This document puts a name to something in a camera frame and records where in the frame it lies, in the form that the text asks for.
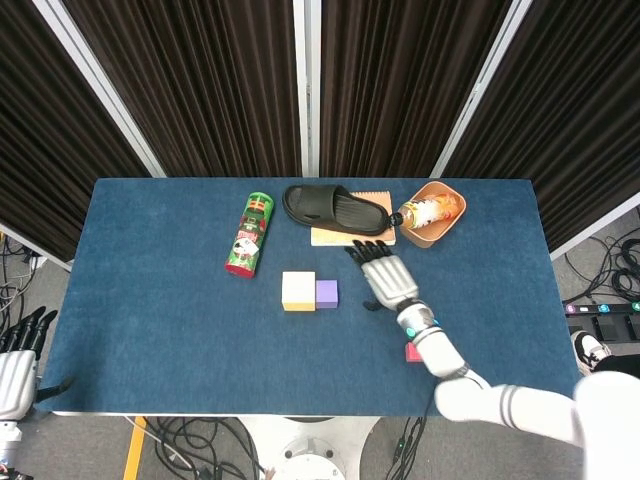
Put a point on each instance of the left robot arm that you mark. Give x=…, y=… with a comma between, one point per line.
x=7, y=442

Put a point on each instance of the orange drink bottle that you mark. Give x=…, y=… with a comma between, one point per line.
x=425, y=212

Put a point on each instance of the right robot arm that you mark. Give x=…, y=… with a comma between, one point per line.
x=440, y=350

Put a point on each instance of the brown paper bowl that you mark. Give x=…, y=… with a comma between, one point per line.
x=425, y=240

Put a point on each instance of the purple foam cube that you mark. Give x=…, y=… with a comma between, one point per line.
x=326, y=292

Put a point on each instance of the black slide sandal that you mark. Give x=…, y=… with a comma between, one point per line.
x=340, y=210

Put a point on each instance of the black power strip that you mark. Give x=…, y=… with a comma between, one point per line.
x=600, y=308

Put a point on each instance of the large yellow and white cube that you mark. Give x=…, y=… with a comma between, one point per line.
x=298, y=290

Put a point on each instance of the green Pringles can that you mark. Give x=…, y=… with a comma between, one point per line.
x=250, y=235

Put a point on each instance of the small red cube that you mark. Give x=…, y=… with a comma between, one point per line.
x=412, y=354

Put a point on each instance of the dark pleated curtain panel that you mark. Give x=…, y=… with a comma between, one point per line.
x=200, y=100
x=30, y=150
x=575, y=125
x=400, y=100

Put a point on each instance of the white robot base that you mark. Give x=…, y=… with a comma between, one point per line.
x=310, y=450

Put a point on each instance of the blue table cloth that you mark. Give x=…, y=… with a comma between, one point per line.
x=175, y=325

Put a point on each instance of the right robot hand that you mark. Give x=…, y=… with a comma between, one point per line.
x=390, y=280

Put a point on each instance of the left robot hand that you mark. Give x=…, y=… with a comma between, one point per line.
x=17, y=375

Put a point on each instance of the white and black sneaker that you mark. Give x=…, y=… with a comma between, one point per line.
x=590, y=350

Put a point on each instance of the white partition post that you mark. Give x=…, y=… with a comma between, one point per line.
x=306, y=100
x=477, y=87
x=102, y=87

